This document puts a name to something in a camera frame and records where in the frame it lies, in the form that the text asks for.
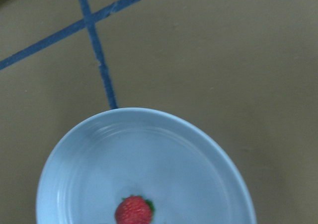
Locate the red strawberry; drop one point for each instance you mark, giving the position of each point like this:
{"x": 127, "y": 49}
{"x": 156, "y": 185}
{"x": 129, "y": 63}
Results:
{"x": 135, "y": 210}

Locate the blue plate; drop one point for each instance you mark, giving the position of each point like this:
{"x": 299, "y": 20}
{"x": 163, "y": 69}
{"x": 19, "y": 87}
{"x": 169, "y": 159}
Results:
{"x": 137, "y": 151}

